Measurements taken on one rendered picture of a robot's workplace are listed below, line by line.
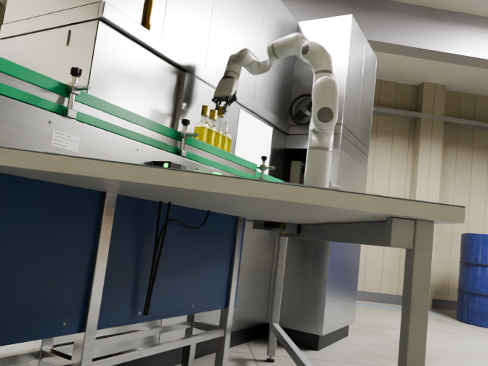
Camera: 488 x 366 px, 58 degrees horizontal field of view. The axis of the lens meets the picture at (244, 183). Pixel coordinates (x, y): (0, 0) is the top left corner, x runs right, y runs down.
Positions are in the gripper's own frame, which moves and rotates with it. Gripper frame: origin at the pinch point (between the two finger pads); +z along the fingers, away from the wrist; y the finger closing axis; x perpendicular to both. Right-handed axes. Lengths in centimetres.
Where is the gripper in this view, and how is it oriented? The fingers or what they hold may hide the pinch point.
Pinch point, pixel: (221, 109)
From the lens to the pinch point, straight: 199.1
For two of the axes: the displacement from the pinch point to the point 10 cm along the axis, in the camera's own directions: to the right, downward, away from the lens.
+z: -2.4, 9.1, -3.3
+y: 8.5, 0.4, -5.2
